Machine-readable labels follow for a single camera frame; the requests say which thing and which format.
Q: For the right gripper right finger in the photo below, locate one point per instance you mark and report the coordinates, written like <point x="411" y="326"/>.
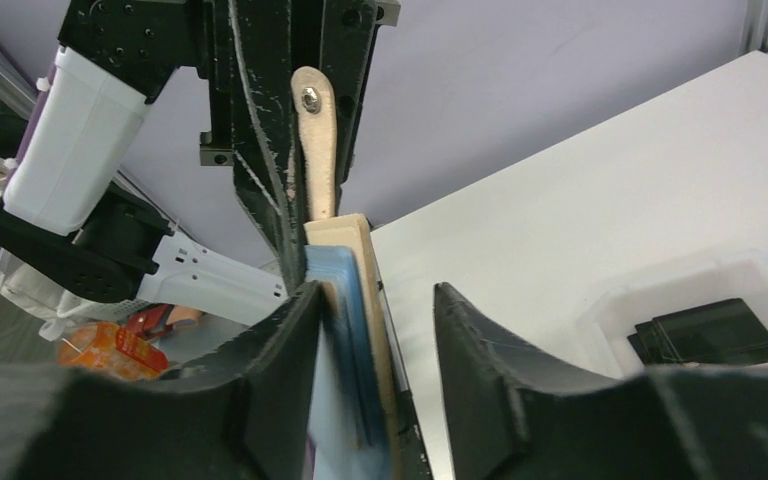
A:
<point x="515" y="411"/>

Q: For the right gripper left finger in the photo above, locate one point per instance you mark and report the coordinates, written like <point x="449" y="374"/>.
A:
<point x="240" y="412"/>

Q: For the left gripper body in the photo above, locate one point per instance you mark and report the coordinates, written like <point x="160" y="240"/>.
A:
<point x="334" y="37"/>

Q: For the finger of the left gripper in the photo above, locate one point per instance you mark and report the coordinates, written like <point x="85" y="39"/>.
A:
<point x="263" y="130"/>

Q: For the beige card holder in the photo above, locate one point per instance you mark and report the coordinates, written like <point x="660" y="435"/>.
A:
<point x="353" y="418"/>

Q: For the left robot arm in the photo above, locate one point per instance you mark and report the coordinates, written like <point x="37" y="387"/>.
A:
<point x="62" y="214"/>

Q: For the black cards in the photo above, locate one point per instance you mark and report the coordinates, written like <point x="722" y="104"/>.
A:
<point x="721" y="333"/>

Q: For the orange snack packet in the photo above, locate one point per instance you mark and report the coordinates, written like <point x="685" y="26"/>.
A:
<point x="112" y="350"/>

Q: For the clear plastic bin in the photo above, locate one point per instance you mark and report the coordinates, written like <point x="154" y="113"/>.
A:
<point x="605" y="326"/>

